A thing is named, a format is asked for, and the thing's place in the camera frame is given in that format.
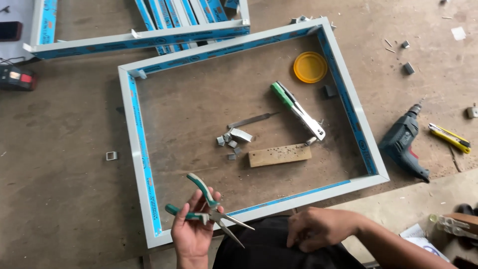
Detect person's right hand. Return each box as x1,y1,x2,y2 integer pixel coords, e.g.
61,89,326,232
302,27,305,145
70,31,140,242
286,207,365,253

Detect person's left hand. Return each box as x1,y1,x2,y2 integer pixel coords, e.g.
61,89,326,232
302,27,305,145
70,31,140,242
171,187,225,259

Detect green-handled long-nose pliers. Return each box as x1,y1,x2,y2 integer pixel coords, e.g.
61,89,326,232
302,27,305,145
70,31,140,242
165,173,255,249

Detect person's black trousers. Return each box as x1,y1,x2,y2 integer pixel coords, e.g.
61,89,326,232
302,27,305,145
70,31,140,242
213,215,367,269

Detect small wooden block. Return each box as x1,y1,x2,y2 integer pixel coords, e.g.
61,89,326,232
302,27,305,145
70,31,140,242
248,144,312,168

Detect bent white aluminium offcut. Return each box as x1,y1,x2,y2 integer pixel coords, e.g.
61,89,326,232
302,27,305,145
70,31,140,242
229,128,254,143

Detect white printed paper sheet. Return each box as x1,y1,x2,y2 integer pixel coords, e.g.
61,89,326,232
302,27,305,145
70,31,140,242
399,223,451,263

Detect flat metal file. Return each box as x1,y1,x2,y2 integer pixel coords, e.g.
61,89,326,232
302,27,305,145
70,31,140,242
227,112,280,129

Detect teal electric drill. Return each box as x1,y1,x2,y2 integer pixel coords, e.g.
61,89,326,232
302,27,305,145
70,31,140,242
379,96,431,184

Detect clear plastic packet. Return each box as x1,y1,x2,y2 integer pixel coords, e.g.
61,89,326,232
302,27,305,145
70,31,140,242
427,214,478,240

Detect yellow plastic lid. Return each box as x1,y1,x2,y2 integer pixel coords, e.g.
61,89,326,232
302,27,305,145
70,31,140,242
293,52,328,84

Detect yellow utility knife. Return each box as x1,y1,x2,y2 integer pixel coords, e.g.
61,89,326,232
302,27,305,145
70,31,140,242
428,123,472,154

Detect cluster of white corner brackets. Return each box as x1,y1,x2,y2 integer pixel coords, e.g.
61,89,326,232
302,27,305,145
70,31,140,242
290,15,337,30

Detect stack of white aluminium profiles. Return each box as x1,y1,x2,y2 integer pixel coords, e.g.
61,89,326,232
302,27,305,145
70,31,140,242
134,0,240,55

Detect black and red power tool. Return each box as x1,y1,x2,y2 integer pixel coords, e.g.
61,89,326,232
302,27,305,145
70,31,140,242
0,64,37,92

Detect dark rectangular object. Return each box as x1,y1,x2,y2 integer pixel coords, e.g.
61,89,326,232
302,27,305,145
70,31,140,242
0,21,23,42

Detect green-handled hand rivet gun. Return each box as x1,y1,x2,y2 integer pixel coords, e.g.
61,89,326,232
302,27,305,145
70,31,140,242
270,81,326,141

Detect white aluminium frame blue tape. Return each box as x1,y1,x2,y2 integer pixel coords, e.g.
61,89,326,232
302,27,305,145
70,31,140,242
118,17,390,249

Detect partly seen white aluminium frame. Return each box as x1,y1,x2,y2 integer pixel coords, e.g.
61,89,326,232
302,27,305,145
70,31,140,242
23,0,251,60

